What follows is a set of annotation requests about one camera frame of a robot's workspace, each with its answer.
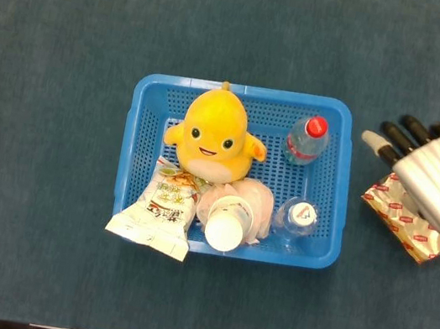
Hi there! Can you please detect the white paper cup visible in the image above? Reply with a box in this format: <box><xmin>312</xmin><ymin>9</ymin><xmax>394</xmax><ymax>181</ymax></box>
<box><xmin>200</xmin><ymin>191</ymin><xmax>258</xmax><ymax>257</ymax></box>

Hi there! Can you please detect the blue perforated plastic basket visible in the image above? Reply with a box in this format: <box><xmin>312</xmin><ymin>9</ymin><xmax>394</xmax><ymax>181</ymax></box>
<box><xmin>105</xmin><ymin>63</ymin><xmax>368</xmax><ymax>279</ymax></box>

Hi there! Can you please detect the yellow plush toy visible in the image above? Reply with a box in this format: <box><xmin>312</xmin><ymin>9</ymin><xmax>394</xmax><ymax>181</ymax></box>
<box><xmin>157</xmin><ymin>71</ymin><xmax>279</xmax><ymax>192</ymax></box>

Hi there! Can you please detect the red-capped clear water bottle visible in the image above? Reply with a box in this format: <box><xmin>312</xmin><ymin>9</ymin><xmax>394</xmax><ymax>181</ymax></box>
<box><xmin>280</xmin><ymin>109</ymin><xmax>335</xmax><ymax>170</ymax></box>

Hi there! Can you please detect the white snack bag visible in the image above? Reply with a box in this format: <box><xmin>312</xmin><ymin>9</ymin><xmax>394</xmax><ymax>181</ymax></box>
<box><xmin>101</xmin><ymin>148</ymin><xmax>209</xmax><ymax>264</ymax></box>

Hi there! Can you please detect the gold red snack bag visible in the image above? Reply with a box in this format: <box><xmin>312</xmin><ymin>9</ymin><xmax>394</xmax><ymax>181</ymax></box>
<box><xmin>351</xmin><ymin>167</ymin><xmax>440</xmax><ymax>268</ymax></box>

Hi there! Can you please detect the white-capped clear water bottle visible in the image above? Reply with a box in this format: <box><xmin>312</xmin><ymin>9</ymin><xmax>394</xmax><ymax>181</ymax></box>
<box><xmin>271</xmin><ymin>193</ymin><xmax>323</xmax><ymax>244</ymax></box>

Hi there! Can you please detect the teal table cloth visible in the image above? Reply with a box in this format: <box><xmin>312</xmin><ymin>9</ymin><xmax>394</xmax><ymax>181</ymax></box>
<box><xmin>0</xmin><ymin>0</ymin><xmax>440</xmax><ymax>329</ymax></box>

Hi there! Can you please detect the pale pink plastic bag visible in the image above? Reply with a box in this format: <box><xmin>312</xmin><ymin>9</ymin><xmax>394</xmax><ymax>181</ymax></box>
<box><xmin>191</xmin><ymin>171</ymin><xmax>280</xmax><ymax>248</ymax></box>

